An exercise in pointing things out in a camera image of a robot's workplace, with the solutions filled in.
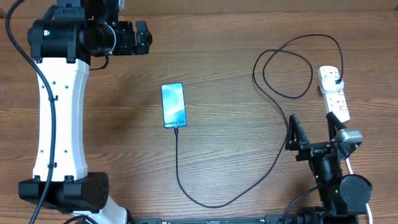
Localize white charger plug adapter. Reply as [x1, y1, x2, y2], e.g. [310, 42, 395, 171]
[320, 77, 345, 95]

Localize white power strip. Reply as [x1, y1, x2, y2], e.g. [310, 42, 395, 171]
[317, 65, 350, 123]

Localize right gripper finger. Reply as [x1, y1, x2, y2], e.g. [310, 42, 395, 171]
[326, 111, 346, 142]
[285, 114, 310, 151]

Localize Samsung Galaxy smartphone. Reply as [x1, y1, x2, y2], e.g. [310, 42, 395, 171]
[161, 83, 187, 128]

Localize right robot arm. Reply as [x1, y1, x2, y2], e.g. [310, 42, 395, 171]
[282, 112, 373, 223]

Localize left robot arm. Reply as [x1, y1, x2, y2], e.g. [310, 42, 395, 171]
[18, 0, 152, 223]

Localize black USB charging cable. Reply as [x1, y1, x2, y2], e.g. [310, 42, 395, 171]
[173, 34, 345, 209]

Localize white power strip cord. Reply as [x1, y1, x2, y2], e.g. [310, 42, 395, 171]
[345, 157, 373, 224]

